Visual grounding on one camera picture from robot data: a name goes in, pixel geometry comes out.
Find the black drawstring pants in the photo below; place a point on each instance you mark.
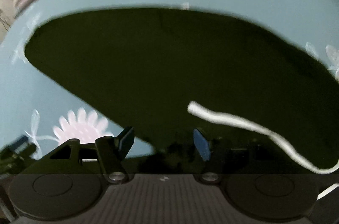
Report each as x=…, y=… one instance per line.
x=263, y=185

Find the teal patterned bed sheet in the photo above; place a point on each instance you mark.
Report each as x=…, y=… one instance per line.
x=241, y=69

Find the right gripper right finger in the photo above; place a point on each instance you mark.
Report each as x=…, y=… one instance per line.
x=215, y=153

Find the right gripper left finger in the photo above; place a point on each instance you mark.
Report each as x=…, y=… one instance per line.
x=111, y=152

